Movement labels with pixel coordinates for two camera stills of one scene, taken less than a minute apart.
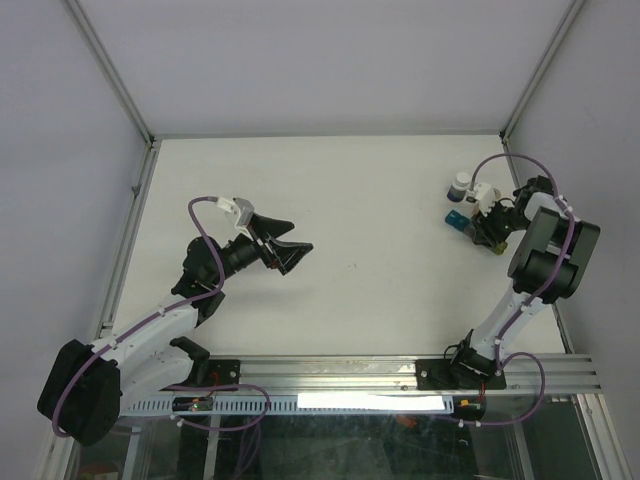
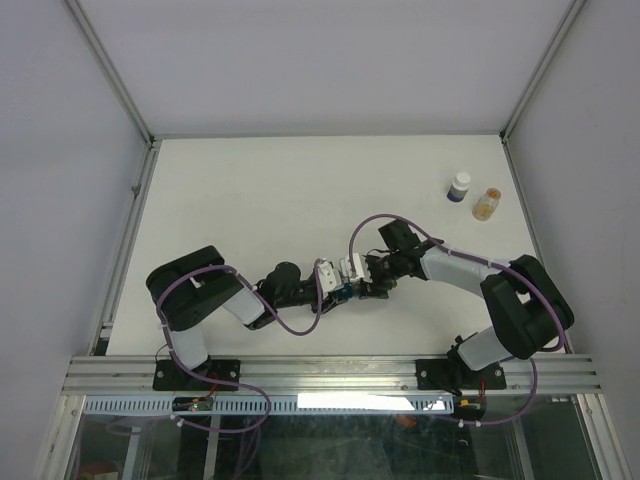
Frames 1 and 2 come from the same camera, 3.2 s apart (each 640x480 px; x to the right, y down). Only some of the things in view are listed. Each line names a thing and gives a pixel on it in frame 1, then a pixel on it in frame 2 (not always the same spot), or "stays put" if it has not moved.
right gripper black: [484, 229] to [374, 289]
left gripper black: [284, 255] to [329, 301]
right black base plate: [443, 374] stays put
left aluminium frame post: [102, 54] stays put
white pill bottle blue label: [459, 188] stays put
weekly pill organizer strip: [464, 224] to [344, 293]
